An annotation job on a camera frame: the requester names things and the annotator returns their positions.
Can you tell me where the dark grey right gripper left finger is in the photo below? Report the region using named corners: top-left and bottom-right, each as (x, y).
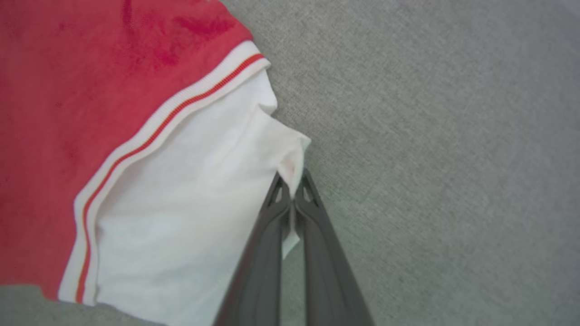
top-left (213, 172), bottom-right (293, 326)

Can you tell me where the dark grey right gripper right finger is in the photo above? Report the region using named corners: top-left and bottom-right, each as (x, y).
top-left (294, 168), bottom-right (376, 326)

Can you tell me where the red and white shirt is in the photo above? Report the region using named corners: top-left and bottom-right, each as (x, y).
top-left (0, 0), bottom-right (312, 326)

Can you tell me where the grey fabric sofa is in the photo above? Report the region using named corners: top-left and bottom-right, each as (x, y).
top-left (0, 0), bottom-right (580, 326)

